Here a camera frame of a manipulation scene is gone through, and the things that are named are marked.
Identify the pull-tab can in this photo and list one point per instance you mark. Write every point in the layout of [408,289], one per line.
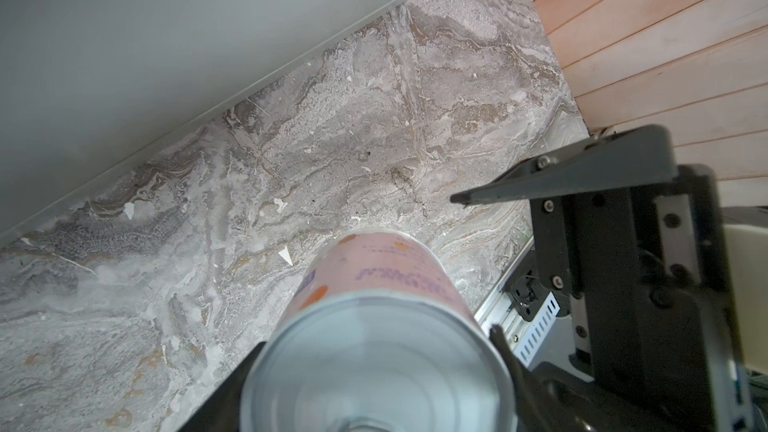
[377,338]

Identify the grey metal cabinet box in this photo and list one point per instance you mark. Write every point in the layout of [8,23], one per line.
[91,87]

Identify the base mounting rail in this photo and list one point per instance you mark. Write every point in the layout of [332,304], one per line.
[525,309]

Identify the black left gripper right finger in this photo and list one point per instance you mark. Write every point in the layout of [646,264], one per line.
[516,373]

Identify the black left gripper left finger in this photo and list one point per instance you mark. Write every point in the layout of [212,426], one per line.
[220,412]

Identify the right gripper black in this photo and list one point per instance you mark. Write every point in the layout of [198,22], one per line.
[638,245]

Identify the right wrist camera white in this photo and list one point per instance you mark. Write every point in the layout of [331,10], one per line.
[746,240]

